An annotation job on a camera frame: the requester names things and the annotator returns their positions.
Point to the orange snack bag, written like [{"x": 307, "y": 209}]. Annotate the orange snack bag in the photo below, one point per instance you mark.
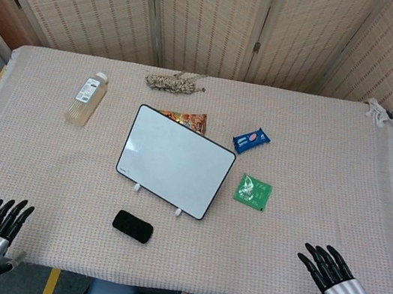
[{"x": 190, "y": 120}]

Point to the clear bottle with white cap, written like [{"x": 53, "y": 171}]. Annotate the clear bottle with white cap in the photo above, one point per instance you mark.
[{"x": 87, "y": 99}]

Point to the pink woven tablecloth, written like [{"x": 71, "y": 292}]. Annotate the pink woven tablecloth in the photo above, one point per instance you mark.
[{"x": 44, "y": 166}]

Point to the green sachet packet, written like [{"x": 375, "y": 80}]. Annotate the green sachet packet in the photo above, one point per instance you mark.
[{"x": 253, "y": 192}]

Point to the black eraser block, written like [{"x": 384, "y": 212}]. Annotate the black eraser block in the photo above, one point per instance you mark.
[{"x": 133, "y": 226}]

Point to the woven folding screen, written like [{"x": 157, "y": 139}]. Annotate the woven folding screen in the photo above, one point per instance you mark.
[{"x": 211, "y": 20}]

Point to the white board with black frame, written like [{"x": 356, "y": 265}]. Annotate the white board with black frame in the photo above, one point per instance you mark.
[{"x": 174, "y": 162}]

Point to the blue cookie packet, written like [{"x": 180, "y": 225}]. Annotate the blue cookie packet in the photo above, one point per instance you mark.
[{"x": 251, "y": 140}]

